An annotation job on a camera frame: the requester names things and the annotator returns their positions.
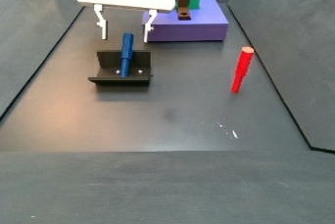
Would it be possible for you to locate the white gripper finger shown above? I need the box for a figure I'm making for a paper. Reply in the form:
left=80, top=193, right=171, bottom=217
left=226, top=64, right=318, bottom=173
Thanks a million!
left=143, top=10, right=158, bottom=43
left=92, top=4, right=107, bottom=40

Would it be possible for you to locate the blue peg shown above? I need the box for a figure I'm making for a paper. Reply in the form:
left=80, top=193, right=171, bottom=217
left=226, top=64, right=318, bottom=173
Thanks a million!
left=120, top=32, right=133, bottom=77

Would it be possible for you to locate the black angled fixture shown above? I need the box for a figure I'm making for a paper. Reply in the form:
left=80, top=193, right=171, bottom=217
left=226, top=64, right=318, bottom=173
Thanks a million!
left=87, top=51, right=151, bottom=86

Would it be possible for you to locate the purple base block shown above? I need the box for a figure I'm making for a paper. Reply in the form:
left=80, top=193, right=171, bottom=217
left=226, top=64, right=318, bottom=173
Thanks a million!
left=147, top=0, right=229, bottom=42

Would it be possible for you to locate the red peg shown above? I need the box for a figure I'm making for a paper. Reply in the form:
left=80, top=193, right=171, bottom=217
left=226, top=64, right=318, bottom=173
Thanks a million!
left=231, top=46, right=253, bottom=93

